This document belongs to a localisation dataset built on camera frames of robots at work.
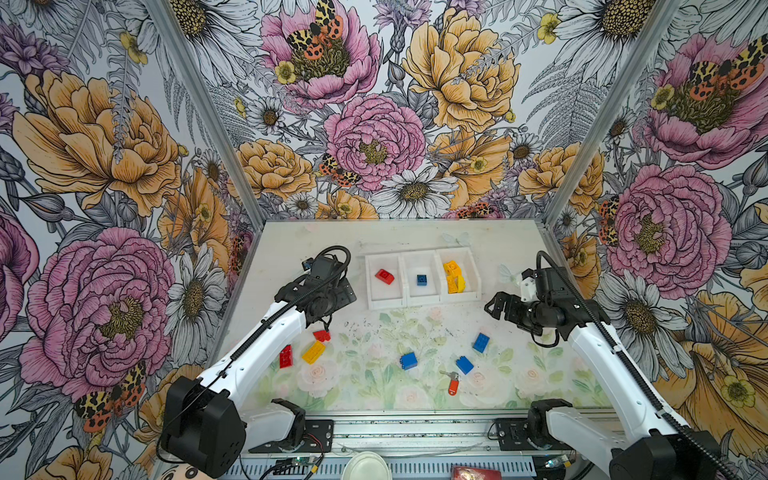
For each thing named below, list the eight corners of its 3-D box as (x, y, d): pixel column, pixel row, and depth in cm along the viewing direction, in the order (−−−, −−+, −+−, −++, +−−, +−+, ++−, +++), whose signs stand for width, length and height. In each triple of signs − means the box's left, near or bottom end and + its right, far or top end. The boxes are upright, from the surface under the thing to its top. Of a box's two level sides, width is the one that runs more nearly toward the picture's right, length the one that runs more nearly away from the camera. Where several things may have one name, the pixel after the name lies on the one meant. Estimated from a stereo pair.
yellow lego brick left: (303, 359, 89) (301, 356, 87) (317, 342, 92) (316, 339, 91) (312, 366, 87) (311, 364, 86) (327, 349, 91) (326, 346, 89)
